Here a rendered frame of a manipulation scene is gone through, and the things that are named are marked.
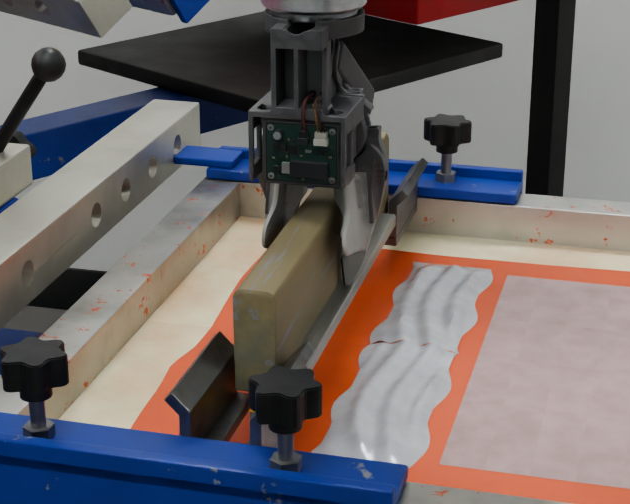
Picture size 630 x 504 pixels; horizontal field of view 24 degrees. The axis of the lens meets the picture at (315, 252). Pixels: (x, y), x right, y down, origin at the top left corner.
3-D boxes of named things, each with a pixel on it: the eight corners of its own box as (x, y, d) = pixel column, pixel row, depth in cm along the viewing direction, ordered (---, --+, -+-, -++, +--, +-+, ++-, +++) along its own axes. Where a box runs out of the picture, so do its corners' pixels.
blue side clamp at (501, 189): (520, 238, 140) (523, 169, 138) (513, 256, 136) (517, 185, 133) (223, 211, 147) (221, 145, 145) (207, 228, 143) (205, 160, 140)
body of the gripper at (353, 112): (245, 189, 104) (241, 22, 100) (278, 154, 112) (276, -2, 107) (349, 198, 102) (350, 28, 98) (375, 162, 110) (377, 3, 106)
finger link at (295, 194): (237, 291, 109) (255, 177, 105) (260, 263, 114) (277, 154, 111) (277, 302, 108) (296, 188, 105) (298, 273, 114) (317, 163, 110)
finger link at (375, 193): (330, 227, 110) (312, 116, 107) (336, 219, 111) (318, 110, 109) (391, 223, 108) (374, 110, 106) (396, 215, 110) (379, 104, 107)
